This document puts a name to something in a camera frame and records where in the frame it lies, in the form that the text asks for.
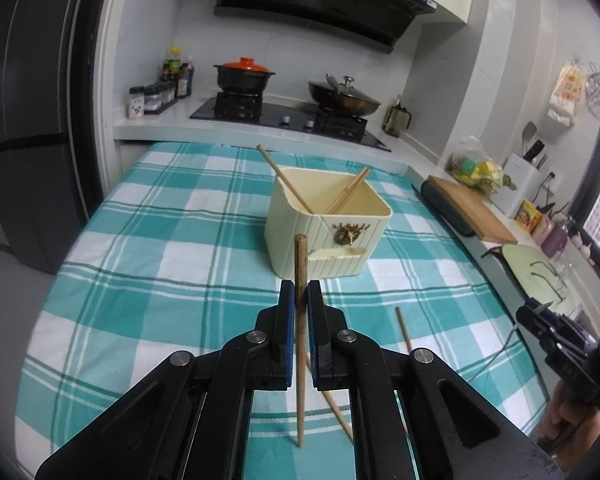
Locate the person's right hand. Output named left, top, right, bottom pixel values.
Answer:
left=538, top=382, right=600, bottom=452

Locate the black wok glass lid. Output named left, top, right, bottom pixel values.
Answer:
left=308, top=74, right=380, bottom=117

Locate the hanging noodle bag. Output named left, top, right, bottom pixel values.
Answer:
left=547, top=63, right=585, bottom=128

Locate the white knife block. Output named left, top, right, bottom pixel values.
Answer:
left=491, top=153, right=542, bottom=218

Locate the wooden chopstick four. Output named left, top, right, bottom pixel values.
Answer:
left=394, top=307, right=413, bottom=353

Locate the purple cup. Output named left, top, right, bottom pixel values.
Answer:
left=541, top=219, right=570, bottom=259

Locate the dark grey refrigerator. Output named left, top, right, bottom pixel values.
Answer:
left=0, top=0, right=104, bottom=274

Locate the dark rolled mat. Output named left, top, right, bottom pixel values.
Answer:
left=420, top=180, right=476, bottom=237

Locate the spice jar rack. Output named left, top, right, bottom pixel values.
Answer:
left=126, top=81, right=176, bottom=119

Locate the yellow box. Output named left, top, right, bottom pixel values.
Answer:
left=515, top=200, right=543, bottom=234

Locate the wooden chopstick nine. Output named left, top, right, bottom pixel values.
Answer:
left=332, top=168, right=370, bottom=214

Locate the glass pitcher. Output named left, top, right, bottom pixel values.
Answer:
left=381, top=96, right=413, bottom=138

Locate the wooden chopstick three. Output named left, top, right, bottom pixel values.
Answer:
left=322, top=391, right=353, bottom=441

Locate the wooden chopstick one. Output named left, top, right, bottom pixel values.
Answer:
left=326, top=167, right=370, bottom=214

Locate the teal plaid tablecloth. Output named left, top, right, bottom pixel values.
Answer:
left=15, top=143, right=547, bottom=476

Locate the wooden chopstick five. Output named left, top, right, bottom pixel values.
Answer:
left=257, top=144, right=314, bottom=214

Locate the hanging metal whisk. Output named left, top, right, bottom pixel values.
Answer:
left=585, top=62, right=600, bottom=107

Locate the sauce bottles group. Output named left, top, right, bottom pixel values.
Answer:
left=161, top=46, right=195, bottom=99

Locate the cream utensil holder box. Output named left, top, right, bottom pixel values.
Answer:
left=264, top=167, right=392, bottom=280

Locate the wooden chopstick two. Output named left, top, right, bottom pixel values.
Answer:
left=294, top=234, right=309, bottom=448

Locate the black gas stove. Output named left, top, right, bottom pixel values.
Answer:
left=189, top=92, right=391, bottom=153

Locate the plastic bag of sponges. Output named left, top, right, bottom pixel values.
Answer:
left=445, top=136, right=517, bottom=197

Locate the black pot orange lid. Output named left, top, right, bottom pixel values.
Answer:
left=215, top=58, right=275, bottom=94

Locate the wooden cutting board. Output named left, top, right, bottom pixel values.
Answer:
left=426, top=176, right=518, bottom=244

